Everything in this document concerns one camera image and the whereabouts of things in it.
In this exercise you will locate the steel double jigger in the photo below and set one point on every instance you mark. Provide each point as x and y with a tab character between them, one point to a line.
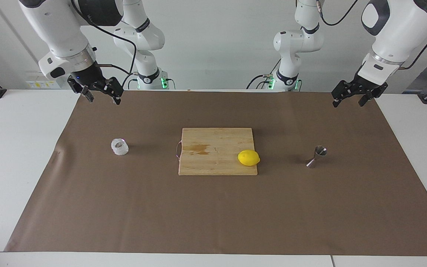
318	154

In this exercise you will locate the yellow lemon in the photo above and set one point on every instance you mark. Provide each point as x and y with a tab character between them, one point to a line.
248	158

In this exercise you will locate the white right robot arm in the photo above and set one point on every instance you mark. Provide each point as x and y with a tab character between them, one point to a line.
58	26

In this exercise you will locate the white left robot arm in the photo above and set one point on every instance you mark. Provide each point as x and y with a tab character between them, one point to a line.
395	29

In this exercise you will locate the clear textured glass cup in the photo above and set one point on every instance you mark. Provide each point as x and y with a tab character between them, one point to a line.
119	147

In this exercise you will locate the brown table mat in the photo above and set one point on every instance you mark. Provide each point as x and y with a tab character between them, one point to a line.
124	204

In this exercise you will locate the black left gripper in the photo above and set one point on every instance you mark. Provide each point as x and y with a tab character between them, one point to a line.
369	84

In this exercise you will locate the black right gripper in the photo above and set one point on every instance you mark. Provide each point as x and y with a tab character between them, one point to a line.
85	76

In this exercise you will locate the white wall socket box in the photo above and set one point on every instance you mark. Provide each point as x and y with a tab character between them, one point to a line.
35	83

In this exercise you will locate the wooden cutting board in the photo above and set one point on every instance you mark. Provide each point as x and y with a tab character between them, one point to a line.
217	155

